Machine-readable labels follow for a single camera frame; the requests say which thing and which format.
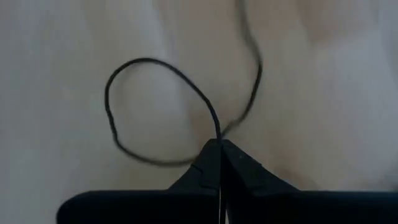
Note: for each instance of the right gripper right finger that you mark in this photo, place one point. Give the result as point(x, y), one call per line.
point(255, 205)

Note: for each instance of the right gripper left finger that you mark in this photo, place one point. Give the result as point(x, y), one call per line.
point(186, 205)

